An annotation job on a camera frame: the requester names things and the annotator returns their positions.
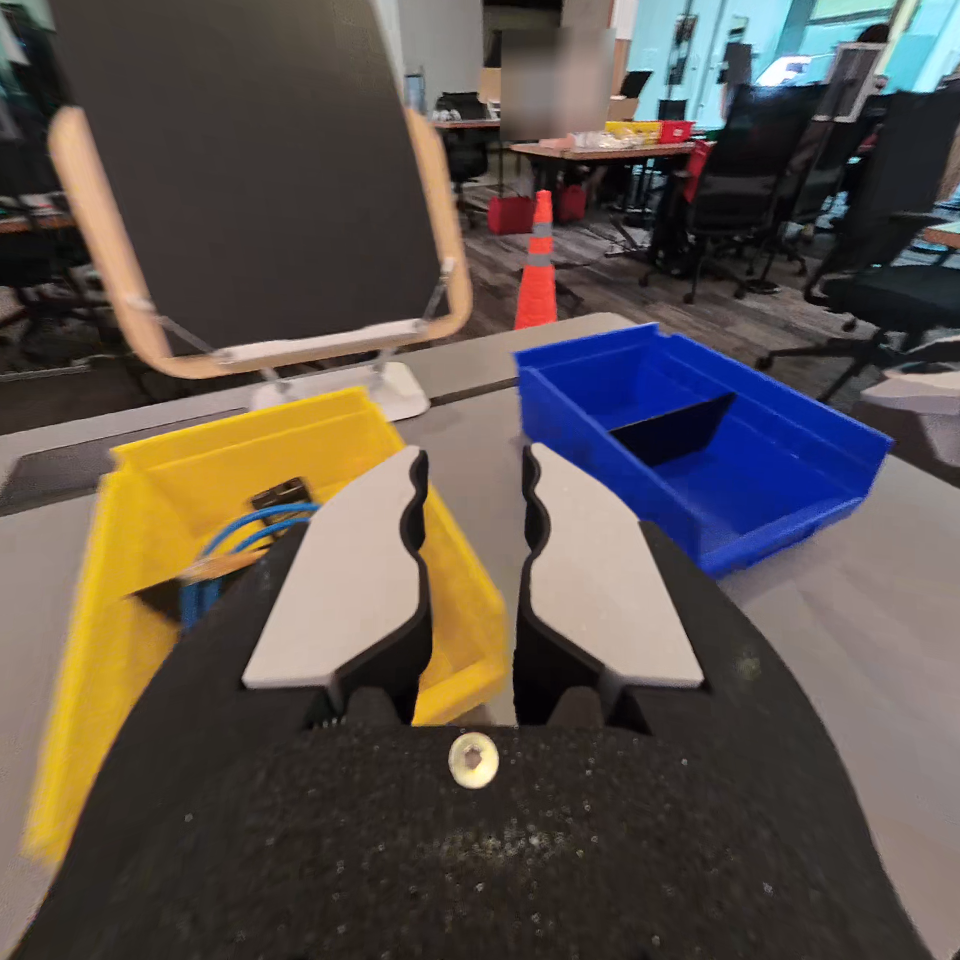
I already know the wooden table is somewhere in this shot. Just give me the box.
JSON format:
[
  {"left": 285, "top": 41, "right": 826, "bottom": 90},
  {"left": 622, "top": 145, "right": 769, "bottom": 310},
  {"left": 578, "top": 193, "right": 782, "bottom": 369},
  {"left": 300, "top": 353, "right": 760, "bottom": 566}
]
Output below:
[{"left": 507, "top": 132, "right": 700, "bottom": 219}]

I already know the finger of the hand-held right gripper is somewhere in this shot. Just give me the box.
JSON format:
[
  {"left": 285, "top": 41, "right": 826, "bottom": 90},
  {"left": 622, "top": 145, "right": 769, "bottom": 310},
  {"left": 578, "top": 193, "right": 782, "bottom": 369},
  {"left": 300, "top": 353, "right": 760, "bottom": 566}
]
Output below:
[{"left": 861, "top": 368, "right": 960, "bottom": 466}]

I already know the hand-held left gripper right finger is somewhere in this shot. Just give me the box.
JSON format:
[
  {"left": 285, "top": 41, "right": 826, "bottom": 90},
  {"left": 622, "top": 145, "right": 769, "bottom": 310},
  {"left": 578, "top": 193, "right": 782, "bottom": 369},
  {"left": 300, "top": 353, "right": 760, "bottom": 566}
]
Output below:
[{"left": 513, "top": 441, "right": 706, "bottom": 724}]

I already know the black ethernet port adapter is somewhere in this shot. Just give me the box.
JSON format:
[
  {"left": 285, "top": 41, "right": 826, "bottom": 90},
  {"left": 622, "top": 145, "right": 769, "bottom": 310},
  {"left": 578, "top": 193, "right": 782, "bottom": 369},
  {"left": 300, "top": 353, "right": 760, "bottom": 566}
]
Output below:
[{"left": 251, "top": 476, "right": 315, "bottom": 513}]

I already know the orange traffic cone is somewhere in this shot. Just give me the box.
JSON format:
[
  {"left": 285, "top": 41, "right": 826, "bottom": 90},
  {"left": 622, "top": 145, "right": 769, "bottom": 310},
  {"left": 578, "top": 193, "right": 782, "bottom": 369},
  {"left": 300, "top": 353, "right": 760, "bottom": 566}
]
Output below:
[{"left": 512, "top": 188, "right": 561, "bottom": 333}]

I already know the blue ethernet cable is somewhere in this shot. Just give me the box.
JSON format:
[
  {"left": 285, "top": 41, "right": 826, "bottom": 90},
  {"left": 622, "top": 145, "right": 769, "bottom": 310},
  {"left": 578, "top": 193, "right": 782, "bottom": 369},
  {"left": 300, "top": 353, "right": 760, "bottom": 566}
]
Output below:
[{"left": 180, "top": 501, "right": 324, "bottom": 631}]

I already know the black bin divider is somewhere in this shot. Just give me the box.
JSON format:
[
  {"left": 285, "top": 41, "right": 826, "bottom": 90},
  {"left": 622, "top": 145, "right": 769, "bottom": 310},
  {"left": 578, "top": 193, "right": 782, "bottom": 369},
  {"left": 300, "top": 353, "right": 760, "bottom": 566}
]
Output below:
[{"left": 606, "top": 392, "right": 739, "bottom": 468}]

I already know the blue plastic bin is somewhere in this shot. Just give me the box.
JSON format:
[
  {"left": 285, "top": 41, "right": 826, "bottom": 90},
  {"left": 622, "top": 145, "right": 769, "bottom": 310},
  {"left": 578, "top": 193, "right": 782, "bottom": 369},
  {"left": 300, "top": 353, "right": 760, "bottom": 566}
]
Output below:
[{"left": 515, "top": 321, "right": 897, "bottom": 580}]

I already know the yellow plastic bin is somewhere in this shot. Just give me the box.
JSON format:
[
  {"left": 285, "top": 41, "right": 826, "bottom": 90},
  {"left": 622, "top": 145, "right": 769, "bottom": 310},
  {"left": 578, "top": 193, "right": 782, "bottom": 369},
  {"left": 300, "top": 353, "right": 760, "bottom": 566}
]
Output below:
[{"left": 23, "top": 386, "right": 513, "bottom": 868}]

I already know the black office chair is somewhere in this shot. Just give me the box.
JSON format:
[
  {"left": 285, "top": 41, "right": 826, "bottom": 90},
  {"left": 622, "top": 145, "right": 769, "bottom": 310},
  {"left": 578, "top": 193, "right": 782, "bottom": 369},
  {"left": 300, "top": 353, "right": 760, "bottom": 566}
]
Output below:
[
  {"left": 758, "top": 87, "right": 960, "bottom": 403},
  {"left": 642, "top": 83, "right": 841, "bottom": 306}
]

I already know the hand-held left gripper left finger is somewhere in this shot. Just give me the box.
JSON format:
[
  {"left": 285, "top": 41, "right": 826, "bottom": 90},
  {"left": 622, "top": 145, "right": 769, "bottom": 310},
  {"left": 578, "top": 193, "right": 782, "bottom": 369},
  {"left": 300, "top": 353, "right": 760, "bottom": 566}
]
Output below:
[{"left": 242, "top": 444, "right": 436, "bottom": 724}]

